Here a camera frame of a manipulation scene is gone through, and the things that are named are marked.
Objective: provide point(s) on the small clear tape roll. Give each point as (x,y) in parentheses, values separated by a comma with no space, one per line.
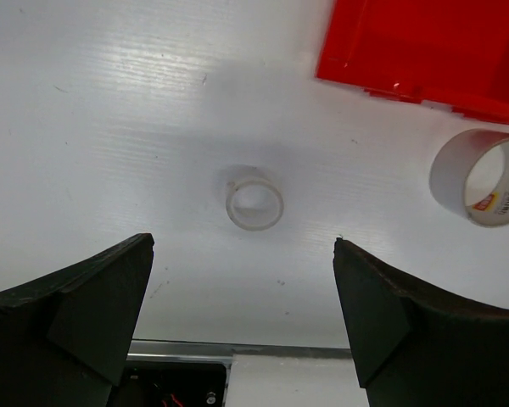
(251,196)

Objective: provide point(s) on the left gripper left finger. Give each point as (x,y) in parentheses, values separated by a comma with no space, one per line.
(65,336)

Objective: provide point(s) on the red four-compartment bin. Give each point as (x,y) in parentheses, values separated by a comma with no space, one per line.
(451,52)

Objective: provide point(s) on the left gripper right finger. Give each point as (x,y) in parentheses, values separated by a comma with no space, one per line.
(415,344)

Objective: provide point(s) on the large grey tape roll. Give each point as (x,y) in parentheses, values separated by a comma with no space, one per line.
(470,177)

